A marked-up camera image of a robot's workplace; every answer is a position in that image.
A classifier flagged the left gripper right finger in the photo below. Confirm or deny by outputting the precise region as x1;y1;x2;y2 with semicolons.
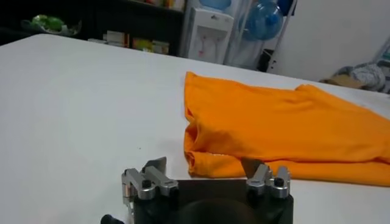
240;158;292;199

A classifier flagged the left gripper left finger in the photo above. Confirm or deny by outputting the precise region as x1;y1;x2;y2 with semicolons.
121;156;180;204

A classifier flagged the orange t-shirt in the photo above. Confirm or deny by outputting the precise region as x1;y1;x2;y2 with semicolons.
183;71;390;187

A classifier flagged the grey pile of clothes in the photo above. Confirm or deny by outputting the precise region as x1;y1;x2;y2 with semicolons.
333;62;386;92

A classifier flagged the large brown cardboard box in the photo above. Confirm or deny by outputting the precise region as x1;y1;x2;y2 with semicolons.
319;74;366;89

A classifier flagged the white metal jug rack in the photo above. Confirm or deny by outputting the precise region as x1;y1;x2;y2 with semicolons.
225;0;298;74

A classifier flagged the pale green medicine box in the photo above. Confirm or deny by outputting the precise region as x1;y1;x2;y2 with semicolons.
152;41;170;55

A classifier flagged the green yellow medicine box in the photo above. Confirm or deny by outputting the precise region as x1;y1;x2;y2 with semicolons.
132;38;154;53

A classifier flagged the white red medicine box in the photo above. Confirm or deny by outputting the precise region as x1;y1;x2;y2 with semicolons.
103;30;130;48

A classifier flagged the white water dispenser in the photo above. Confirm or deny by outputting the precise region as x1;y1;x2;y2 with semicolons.
179;6;235;65

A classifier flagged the black shelf unit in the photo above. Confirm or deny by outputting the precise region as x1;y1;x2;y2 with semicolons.
0;0;186;57

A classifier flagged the bowl with green fruit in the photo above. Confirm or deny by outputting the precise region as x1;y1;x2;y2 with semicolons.
21;14;82;37

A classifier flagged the blue water jug with label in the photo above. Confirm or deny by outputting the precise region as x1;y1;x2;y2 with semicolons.
199;0;232;12

